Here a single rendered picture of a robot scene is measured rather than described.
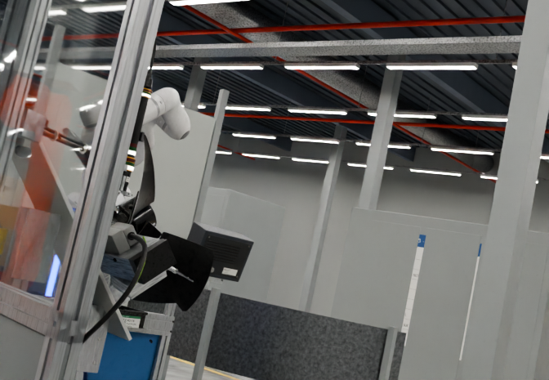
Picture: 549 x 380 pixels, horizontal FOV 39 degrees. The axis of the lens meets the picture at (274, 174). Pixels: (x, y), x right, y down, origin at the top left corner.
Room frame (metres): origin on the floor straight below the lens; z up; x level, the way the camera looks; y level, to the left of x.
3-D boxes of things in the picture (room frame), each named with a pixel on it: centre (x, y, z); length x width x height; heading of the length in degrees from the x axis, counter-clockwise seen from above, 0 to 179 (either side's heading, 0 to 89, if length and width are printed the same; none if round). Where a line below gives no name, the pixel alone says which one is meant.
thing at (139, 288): (2.29, 0.32, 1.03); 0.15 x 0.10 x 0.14; 129
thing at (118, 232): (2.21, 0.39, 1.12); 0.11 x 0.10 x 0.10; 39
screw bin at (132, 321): (2.86, 0.48, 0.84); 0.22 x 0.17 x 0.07; 145
